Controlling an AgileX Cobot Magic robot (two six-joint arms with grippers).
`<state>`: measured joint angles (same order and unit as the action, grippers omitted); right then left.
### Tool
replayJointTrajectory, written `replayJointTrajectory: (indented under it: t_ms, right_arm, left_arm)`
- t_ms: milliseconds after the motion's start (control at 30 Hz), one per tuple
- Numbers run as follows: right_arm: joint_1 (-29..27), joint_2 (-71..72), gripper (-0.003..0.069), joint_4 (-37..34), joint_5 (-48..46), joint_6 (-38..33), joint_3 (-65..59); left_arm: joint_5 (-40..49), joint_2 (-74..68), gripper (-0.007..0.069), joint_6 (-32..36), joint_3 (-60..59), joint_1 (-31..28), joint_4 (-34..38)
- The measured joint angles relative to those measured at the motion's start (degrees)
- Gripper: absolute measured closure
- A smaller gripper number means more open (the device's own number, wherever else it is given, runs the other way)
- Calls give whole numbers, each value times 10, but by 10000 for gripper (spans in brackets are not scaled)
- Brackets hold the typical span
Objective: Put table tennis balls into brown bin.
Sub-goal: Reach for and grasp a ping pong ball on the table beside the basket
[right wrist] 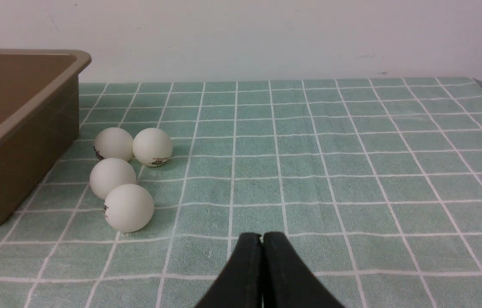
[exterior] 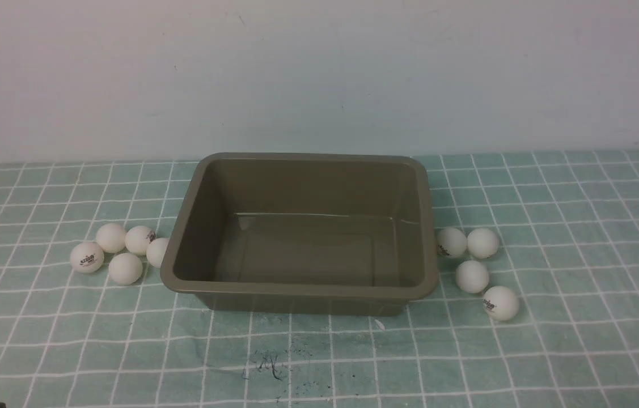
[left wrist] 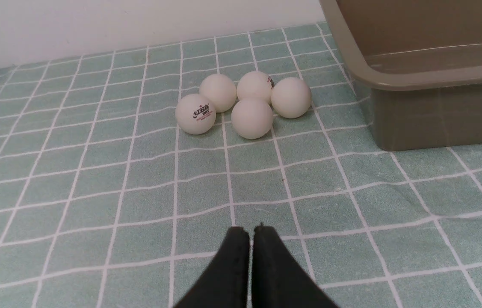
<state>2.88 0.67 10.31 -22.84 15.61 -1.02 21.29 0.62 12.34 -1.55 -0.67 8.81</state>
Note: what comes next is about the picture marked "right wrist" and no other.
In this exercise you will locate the brown plastic bin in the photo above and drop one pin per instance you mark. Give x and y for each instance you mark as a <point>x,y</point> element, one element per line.
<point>39,117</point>

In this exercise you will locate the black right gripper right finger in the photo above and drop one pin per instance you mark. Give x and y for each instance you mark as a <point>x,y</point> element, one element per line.
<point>288,281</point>

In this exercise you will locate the green checkered tablecloth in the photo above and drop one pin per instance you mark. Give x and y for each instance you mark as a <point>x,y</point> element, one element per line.
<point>376,182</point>

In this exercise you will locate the white ping-pong ball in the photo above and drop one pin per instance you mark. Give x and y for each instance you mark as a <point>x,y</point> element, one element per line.
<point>113,143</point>
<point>109,174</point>
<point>128,208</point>
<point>152,147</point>

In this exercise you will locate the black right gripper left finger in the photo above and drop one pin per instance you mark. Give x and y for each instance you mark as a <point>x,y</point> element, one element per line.
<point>238,284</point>

